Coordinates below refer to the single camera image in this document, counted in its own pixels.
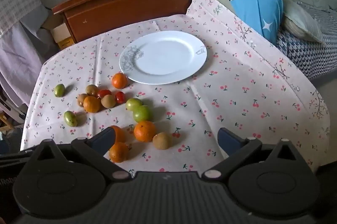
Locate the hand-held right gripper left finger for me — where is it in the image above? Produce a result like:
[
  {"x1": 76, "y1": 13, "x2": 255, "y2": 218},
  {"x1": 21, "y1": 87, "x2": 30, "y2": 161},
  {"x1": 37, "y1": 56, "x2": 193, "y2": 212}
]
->
[{"x1": 27, "y1": 126, "x2": 131, "y2": 182}]

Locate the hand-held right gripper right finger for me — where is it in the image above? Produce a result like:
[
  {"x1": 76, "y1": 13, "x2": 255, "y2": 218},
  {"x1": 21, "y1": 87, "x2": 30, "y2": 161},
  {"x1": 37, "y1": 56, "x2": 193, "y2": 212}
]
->
[{"x1": 202, "y1": 127, "x2": 312, "y2": 180}]

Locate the orange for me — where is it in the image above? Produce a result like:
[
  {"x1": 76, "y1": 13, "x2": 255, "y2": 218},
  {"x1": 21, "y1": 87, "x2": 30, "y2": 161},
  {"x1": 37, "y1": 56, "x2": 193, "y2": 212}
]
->
[
  {"x1": 134, "y1": 121, "x2": 157, "y2": 143},
  {"x1": 112, "y1": 73, "x2": 128, "y2": 89},
  {"x1": 111, "y1": 125, "x2": 126, "y2": 143},
  {"x1": 83, "y1": 96, "x2": 102, "y2": 113},
  {"x1": 109, "y1": 142, "x2": 130, "y2": 163}
]

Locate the white floral-print plate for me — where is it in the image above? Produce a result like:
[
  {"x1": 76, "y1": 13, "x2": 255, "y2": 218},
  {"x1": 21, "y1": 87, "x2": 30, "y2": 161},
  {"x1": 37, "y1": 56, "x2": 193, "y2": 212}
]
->
[{"x1": 119, "y1": 31, "x2": 208, "y2": 85}]

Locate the cherry-print tablecloth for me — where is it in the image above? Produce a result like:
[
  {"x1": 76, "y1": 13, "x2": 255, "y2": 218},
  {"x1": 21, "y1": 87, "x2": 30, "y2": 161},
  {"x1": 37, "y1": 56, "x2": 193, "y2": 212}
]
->
[{"x1": 20, "y1": 0, "x2": 331, "y2": 174}]

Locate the lilac fabric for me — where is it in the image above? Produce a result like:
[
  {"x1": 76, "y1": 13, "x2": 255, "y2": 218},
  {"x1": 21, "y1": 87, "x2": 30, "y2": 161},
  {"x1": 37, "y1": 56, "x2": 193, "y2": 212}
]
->
[{"x1": 0, "y1": 7, "x2": 61, "y2": 106}]

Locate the open yellow cardboard box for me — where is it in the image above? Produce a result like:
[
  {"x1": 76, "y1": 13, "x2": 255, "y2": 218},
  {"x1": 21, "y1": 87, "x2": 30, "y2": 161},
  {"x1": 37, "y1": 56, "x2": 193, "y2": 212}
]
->
[{"x1": 42, "y1": 12, "x2": 76, "y2": 50}]

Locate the houndstooth bed sheet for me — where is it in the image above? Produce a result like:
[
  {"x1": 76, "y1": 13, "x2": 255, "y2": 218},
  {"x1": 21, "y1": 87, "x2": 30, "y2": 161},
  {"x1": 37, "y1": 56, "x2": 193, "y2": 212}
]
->
[{"x1": 275, "y1": 8, "x2": 337, "y2": 80}]

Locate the blue plush pillow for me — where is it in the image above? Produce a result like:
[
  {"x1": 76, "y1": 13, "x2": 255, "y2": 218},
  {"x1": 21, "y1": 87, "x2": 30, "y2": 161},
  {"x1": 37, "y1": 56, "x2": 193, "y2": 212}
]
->
[{"x1": 177, "y1": 0, "x2": 284, "y2": 46}]

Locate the brown wooden nightstand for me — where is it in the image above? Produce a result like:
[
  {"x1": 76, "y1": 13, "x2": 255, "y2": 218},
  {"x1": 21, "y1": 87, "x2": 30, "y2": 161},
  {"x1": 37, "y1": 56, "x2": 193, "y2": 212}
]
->
[{"x1": 51, "y1": 0, "x2": 201, "y2": 44}]

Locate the cream pillow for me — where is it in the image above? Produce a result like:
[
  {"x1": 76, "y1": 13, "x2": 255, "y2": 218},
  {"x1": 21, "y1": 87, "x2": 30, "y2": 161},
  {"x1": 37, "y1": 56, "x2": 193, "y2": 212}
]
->
[{"x1": 282, "y1": 0, "x2": 327, "y2": 44}]

